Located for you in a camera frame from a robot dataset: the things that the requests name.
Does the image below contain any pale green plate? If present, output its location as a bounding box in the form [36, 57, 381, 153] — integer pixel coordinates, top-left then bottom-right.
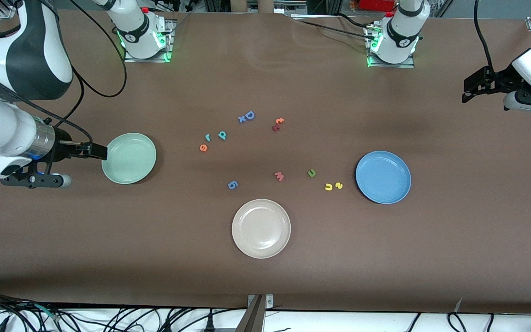
[101, 133, 157, 185]

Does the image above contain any blue plate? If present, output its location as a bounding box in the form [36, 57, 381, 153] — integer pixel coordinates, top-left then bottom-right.
[355, 151, 412, 205]

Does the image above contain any red box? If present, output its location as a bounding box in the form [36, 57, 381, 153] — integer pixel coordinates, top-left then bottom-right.
[360, 0, 395, 12]

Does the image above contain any beige plate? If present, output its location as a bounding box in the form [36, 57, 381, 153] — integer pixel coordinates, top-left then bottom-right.
[231, 199, 291, 259]

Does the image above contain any brown table cover mat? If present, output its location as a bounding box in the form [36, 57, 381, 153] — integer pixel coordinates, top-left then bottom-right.
[0, 9, 531, 315]

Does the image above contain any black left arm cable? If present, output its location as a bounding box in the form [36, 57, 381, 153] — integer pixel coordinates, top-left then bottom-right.
[474, 0, 499, 77]

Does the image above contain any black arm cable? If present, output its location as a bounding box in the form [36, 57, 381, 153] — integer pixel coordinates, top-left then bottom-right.
[474, 0, 499, 77]
[0, 0, 128, 144]

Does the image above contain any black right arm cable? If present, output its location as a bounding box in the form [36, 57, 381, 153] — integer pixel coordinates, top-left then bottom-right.
[0, 0, 128, 144]

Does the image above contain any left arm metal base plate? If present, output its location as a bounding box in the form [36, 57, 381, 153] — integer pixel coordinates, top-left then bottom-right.
[365, 23, 416, 69]

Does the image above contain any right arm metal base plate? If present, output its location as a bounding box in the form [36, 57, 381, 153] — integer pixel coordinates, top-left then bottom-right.
[123, 18, 177, 63]

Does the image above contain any short black table cable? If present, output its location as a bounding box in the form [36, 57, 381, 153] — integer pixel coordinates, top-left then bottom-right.
[337, 13, 371, 28]

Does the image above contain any long black table cable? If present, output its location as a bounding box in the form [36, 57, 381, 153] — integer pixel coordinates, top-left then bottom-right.
[289, 15, 377, 42]

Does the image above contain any teal floor cable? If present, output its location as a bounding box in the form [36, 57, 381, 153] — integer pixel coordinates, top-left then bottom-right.
[33, 302, 61, 322]

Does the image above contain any grey metal rail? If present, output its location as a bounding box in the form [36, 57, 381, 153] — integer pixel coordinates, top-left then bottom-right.
[240, 0, 307, 14]

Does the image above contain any aluminium profile with bracket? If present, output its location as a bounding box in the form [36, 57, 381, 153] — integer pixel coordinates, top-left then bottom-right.
[236, 294, 274, 332]

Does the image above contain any black looped floor cable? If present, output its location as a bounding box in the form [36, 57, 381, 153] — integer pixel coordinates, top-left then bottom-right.
[448, 313, 468, 332]

